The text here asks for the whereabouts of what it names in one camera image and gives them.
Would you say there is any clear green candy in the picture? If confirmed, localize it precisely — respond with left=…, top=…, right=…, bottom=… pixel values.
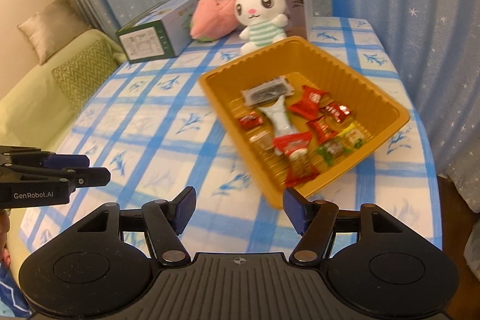
left=317, top=138, right=346, bottom=166

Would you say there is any red round-label snack packet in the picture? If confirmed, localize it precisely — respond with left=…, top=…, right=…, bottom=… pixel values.
left=272, top=131, right=320, bottom=188

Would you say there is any yellow green candy packet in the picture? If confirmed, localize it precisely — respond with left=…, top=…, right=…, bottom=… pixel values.
left=337, top=124, right=367, bottom=151

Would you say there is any red gold candy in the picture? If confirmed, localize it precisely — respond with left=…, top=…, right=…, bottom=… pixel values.
left=307, top=115, right=338, bottom=145

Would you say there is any clear brown candy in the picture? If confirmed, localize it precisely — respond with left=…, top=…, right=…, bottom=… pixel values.
left=249, top=130, right=274, bottom=153

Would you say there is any dark red candy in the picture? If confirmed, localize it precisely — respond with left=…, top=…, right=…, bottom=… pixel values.
left=320, top=101, right=352, bottom=124

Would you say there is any white green snack packet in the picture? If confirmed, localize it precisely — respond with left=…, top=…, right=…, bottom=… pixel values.
left=259, top=95, right=297, bottom=138

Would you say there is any large red snack packet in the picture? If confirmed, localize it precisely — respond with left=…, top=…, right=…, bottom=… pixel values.
left=289, top=85, right=329, bottom=121

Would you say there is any small red candy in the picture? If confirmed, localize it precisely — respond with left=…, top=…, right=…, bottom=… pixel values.
left=238, top=111, right=264, bottom=132

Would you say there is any black grey snack packet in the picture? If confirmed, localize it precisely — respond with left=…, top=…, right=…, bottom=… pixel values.
left=241, top=76, right=295, bottom=106

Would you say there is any person's hand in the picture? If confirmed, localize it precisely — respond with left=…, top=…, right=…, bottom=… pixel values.
left=0, top=210, right=10, bottom=257

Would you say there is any green sofa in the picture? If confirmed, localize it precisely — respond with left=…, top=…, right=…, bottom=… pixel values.
left=0, top=28, right=129, bottom=291

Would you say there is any blue checked tablecloth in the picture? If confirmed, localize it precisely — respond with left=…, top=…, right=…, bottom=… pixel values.
left=16, top=36, right=442, bottom=253

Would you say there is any green zigzag cushion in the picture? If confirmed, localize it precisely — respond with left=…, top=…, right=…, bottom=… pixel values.
left=51, top=40, right=118, bottom=111

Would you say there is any yellow plastic tray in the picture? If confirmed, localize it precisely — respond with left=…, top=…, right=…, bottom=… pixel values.
left=199, top=37, right=410, bottom=208

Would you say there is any beige satin pillow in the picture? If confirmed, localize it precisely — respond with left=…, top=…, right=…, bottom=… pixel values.
left=17, top=0, right=91, bottom=65

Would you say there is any green white lying box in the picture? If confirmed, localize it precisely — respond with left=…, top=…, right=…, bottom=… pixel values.
left=116, top=0, right=200, bottom=62

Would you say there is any pink peach plush toy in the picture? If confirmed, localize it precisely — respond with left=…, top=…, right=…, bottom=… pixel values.
left=190, top=0, right=239, bottom=42

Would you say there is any white bunny plush toy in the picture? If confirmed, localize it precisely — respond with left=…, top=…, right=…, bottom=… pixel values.
left=235, top=0, right=288, bottom=56

